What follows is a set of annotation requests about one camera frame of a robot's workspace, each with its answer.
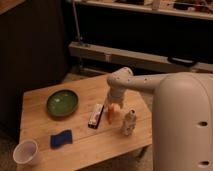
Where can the wooden shelf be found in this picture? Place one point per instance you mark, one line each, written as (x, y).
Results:
(142, 8)

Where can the long grey case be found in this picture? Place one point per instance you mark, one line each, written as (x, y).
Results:
(135, 59)

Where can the blue sponge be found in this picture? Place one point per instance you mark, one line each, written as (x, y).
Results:
(60, 139)

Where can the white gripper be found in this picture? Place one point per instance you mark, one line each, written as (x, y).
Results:
(118, 103)

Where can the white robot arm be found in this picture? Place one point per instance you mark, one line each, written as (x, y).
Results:
(182, 116)

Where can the green bowl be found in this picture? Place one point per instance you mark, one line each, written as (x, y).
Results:
(62, 103)

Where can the metal stand pole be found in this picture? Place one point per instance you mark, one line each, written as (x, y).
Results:
(79, 38)

